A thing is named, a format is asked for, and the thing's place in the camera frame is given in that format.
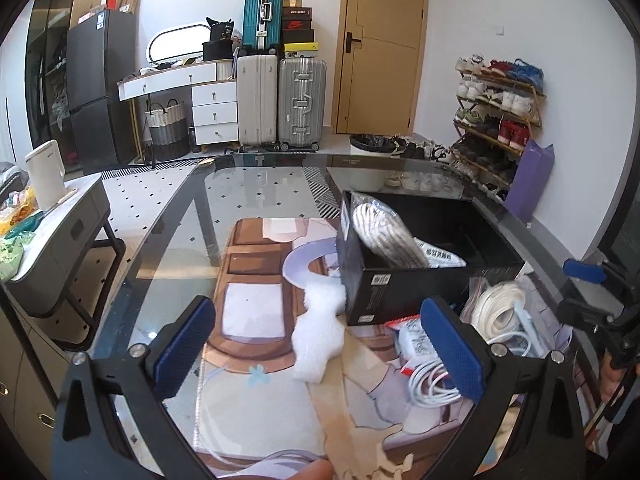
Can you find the wooden door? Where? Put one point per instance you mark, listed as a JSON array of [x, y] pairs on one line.
[[380, 60]]

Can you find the printed cartoon table mat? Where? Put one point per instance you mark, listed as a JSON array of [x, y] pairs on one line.
[[250, 310]]

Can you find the scattered black white shoes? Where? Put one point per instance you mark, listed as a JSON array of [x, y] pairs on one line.
[[420, 149]]

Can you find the silver suitcase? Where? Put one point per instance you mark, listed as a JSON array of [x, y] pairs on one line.
[[302, 105]]

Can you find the white suitcase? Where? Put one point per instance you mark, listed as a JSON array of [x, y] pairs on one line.
[[257, 100]]

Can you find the white dressing table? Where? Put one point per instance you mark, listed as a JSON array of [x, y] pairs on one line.
[[215, 110]]

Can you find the brown shoe box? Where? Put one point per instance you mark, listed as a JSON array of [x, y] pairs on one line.
[[293, 3]]

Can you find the wooden shoe rack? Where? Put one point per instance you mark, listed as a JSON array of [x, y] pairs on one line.
[[510, 83]]

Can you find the teal suitcase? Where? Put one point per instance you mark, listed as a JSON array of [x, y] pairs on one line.
[[257, 15]]

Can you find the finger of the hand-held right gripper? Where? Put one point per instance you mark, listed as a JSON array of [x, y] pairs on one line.
[[585, 312], [582, 270]]

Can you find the black red logo shoe box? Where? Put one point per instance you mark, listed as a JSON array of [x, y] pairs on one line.
[[296, 25]]

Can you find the plain black shoe box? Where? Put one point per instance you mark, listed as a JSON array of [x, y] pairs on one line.
[[298, 36]]

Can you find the grey side table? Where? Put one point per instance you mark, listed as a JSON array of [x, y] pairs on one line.
[[65, 240]]

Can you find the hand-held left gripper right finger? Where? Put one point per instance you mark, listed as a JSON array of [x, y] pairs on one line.
[[452, 347]]

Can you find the black cardboard box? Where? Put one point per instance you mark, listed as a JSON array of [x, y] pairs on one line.
[[380, 285]]

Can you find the person's right hand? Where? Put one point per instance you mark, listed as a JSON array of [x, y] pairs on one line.
[[611, 385]]

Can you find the white printed packet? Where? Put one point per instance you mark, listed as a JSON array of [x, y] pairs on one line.
[[442, 256]]

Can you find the grey white woven basket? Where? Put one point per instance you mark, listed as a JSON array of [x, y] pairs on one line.
[[167, 130]]

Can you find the black refrigerator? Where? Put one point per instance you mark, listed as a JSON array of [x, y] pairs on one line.
[[100, 85]]

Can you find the purple bag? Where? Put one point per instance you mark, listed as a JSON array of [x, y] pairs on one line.
[[530, 180]]

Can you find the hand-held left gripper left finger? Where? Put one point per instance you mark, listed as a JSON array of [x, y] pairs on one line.
[[185, 347]]

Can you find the rows of assorted shoes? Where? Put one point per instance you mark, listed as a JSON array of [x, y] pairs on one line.
[[515, 132]]

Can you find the red white wipes pack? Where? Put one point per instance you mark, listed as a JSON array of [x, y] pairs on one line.
[[412, 337]]

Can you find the trash bin with black liner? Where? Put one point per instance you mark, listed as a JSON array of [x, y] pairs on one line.
[[370, 141]]

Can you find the black white label shoe box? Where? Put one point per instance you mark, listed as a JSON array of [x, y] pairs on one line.
[[296, 13]]

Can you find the striped floor rug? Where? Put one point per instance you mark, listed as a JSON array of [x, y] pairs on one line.
[[175, 165]]

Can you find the oval white mirror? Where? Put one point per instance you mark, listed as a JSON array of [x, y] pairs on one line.
[[175, 42]]

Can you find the white electric kettle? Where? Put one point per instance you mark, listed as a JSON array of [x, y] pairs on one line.
[[45, 175]]

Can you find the black handbag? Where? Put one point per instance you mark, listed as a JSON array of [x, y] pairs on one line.
[[217, 50]]

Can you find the colourful cloth pile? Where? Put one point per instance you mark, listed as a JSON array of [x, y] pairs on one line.
[[20, 215]]

